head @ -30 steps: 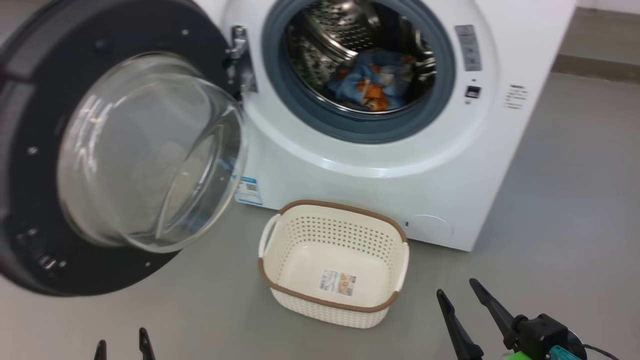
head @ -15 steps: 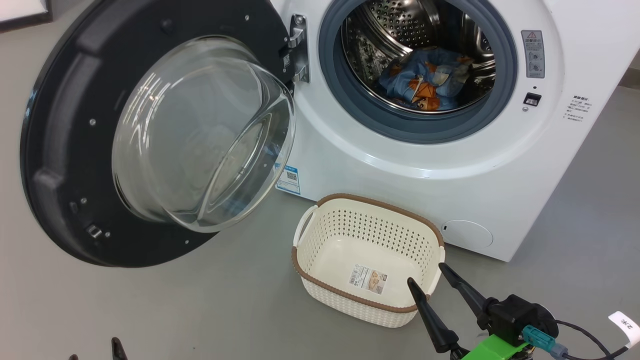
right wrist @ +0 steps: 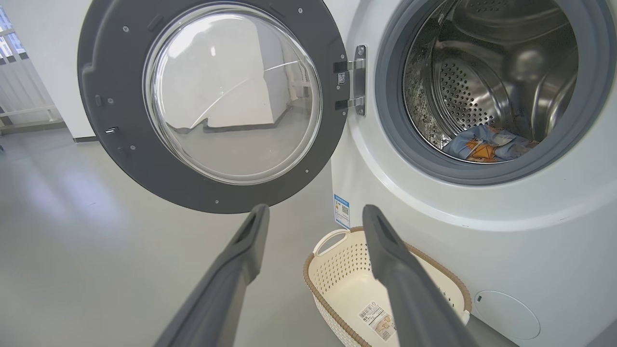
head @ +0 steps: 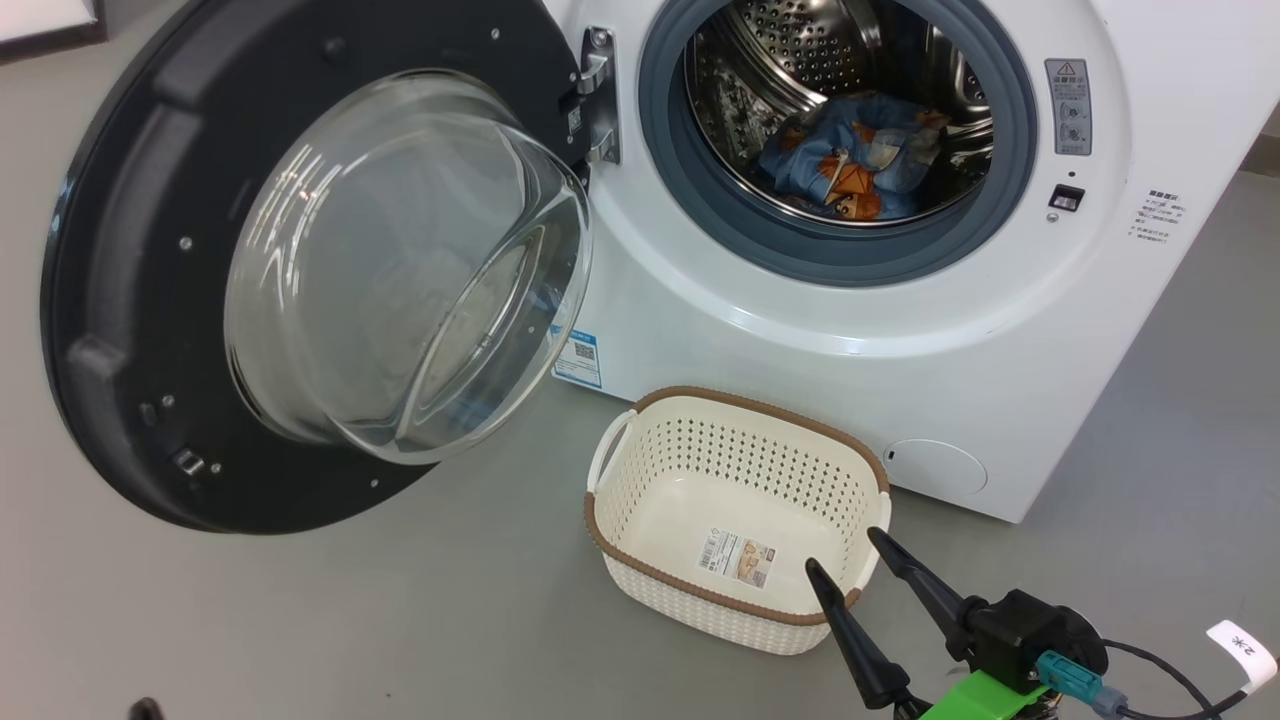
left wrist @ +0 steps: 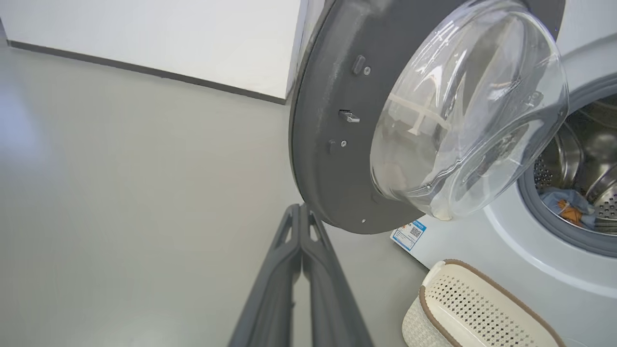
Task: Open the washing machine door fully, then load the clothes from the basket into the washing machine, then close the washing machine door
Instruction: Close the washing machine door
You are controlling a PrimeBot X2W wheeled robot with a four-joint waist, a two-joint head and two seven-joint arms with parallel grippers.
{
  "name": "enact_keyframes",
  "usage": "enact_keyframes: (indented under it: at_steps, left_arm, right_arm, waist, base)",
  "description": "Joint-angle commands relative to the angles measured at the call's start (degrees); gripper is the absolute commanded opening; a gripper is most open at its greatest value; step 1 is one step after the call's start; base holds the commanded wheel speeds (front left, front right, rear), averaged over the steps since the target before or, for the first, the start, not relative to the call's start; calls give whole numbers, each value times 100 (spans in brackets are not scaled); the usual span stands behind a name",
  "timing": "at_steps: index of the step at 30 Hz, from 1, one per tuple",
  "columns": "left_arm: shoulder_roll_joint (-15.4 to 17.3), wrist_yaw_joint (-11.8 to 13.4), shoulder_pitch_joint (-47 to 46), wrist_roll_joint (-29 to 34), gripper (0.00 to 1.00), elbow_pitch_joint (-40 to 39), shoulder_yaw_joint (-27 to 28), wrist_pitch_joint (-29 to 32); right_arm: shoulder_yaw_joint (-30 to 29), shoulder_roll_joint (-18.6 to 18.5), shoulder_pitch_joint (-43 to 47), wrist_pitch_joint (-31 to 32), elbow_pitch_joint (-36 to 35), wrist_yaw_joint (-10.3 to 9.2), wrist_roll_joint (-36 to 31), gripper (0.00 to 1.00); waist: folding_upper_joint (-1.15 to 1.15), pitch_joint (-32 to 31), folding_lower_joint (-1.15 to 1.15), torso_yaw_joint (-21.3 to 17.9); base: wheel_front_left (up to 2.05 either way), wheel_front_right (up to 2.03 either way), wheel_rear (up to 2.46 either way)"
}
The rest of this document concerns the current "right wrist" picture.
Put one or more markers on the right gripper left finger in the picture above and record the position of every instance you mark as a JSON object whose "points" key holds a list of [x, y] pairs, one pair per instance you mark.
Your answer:
{"points": [[221, 289]]}

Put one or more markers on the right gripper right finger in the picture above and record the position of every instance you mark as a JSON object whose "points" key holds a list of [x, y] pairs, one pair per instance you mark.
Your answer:
{"points": [[409, 289]]}

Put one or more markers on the blue cartoon print clothing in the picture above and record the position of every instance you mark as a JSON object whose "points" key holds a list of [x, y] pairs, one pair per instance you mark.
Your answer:
{"points": [[482, 144]]}

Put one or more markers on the black round glass washer door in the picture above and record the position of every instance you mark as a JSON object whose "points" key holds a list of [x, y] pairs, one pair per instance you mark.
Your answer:
{"points": [[111, 144]]}

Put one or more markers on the white basket product label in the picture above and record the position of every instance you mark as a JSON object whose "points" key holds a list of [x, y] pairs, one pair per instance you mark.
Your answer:
{"points": [[378, 320]]}

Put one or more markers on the cream perforated basket brown rim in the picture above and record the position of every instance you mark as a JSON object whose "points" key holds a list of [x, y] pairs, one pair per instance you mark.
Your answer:
{"points": [[337, 284]]}

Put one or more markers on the white front-load washing machine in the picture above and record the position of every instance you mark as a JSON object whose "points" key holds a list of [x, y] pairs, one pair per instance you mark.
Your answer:
{"points": [[530, 241]]}

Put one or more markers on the grey rubber door gasket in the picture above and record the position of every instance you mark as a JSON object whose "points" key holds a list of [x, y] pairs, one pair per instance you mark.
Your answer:
{"points": [[390, 120]]}

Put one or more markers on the metal washer door hinge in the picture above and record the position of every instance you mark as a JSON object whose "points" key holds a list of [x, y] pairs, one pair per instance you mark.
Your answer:
{"points": [[359, 82]]}

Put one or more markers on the round white filter cover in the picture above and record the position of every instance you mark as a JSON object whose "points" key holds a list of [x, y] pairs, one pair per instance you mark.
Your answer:
{"points": [[506, 315]]}

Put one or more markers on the blue energy label sticker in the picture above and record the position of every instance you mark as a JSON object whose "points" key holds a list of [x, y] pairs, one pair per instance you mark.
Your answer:
{"points": [[342, 211]]}

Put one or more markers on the steel perforated washer drum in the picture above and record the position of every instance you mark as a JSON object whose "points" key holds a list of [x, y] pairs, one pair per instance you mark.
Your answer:
{"points": [[472, 86]]}

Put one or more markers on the white window railing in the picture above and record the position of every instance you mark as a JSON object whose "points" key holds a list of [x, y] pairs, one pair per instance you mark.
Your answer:
{"points": [[24, 86]]}

